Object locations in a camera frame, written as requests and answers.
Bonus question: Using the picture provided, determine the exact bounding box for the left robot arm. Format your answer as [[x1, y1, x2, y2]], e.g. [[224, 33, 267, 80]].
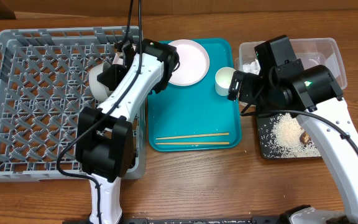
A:
[[75, 39, 180, 223]]

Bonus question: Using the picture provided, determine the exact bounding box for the white tissue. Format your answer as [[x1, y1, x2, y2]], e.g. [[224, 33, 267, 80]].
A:
[[242, 59, 260, 75]]

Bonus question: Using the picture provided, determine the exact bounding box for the pink small bowl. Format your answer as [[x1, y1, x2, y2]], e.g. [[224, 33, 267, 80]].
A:
[[112, 53, 124, 65]]

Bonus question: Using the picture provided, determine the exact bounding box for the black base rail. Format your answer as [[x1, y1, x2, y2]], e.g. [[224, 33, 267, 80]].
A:
[[62, 215, 291, 224]]

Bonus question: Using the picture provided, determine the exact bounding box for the white paper cup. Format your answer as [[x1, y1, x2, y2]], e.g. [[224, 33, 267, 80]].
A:
[[214, 67, 236, 96]]

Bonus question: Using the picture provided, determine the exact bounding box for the black rectangular tray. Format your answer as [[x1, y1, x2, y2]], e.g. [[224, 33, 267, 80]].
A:
[[255, 113, 323, 161]]

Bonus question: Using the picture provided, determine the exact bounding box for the white rice pile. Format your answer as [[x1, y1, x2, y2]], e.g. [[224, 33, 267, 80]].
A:
[[259, 112, 321, 158]]

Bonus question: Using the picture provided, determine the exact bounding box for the clear plastic waste bin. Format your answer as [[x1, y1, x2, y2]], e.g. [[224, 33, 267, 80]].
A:
[[234, 37, 348, 107]]

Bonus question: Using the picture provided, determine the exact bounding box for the teal plastic serving tray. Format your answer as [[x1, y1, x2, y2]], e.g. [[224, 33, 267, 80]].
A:
[[147, 38, 242, 152]]

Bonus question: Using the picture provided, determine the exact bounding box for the brown food scrap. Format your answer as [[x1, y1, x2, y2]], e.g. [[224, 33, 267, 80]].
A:
[[300, 131, 311, 146]]

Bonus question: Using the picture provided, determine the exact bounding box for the upper wooden chopstick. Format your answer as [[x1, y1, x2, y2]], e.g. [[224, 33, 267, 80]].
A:
[[156, 132, 229, 140]]

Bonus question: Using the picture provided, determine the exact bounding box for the grey-white shallow bowl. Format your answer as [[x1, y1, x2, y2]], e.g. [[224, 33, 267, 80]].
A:
[[88, 62, 112, 102]]

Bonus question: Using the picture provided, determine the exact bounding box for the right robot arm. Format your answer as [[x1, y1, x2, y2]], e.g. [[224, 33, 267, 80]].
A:
[[227, 35, 358, 223]]

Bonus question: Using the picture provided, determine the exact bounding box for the grey plastic dish rack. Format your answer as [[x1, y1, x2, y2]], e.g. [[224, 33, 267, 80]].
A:
[[0, 26, 139, 182]]

